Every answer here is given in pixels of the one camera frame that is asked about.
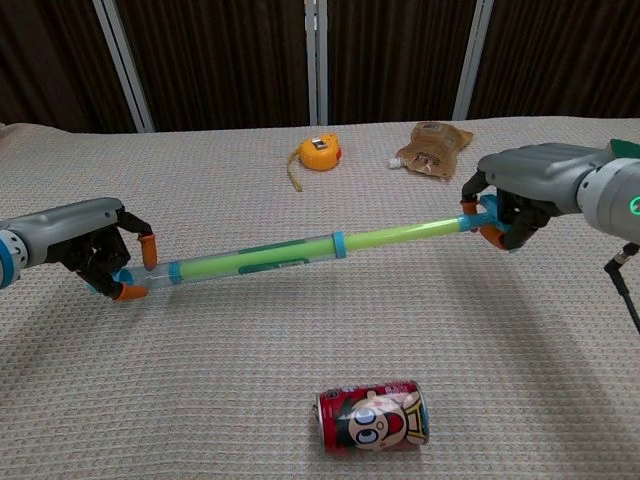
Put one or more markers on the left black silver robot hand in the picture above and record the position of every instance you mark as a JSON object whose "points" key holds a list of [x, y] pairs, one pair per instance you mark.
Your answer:
{"points": [[75, 225]]}

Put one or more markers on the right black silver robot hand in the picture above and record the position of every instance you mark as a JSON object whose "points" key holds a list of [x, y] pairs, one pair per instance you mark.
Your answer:
{"points": [[540, 170]]}

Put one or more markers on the green and blue plastic tube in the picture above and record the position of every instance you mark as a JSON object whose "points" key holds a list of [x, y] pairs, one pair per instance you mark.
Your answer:
{"points": [[280, 255]]}

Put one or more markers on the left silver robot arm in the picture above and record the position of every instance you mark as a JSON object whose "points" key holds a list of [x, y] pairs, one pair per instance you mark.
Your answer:
{"points": [[15, 250]]}

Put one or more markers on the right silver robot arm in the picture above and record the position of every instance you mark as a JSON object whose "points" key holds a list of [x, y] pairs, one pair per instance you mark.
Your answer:
{"points": [[612, 195]]}

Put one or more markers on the green yellow sponge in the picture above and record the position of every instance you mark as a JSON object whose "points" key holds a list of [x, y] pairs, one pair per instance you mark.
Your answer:
{"points": [[625, 149]]}

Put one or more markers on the brown spouted drink pouch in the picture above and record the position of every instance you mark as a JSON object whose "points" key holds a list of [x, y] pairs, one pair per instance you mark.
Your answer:
{"points": [[432, 150]]}

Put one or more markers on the dark pleated screen panel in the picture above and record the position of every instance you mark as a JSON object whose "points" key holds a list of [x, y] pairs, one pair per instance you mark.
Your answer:
{"points": [[395, 60], [565, 57], [45, 60], [220, 60]]}

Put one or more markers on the beige woven tablecloth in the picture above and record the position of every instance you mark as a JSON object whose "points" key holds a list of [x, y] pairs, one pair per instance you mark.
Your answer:
{"points": [[250, 350]]}

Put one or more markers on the orange tape measure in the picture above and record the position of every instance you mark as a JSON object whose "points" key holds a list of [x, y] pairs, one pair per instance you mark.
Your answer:
{"points": [[320, 154]]}

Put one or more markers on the red cartoon drink can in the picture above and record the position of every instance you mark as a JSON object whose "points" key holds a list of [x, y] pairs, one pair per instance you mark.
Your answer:
{"points": [[372, 417]]}

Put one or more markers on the white screen frame post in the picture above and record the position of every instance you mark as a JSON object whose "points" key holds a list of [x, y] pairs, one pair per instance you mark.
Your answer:
{"points": [[125, 65], [316, 60], [472, 60]]}

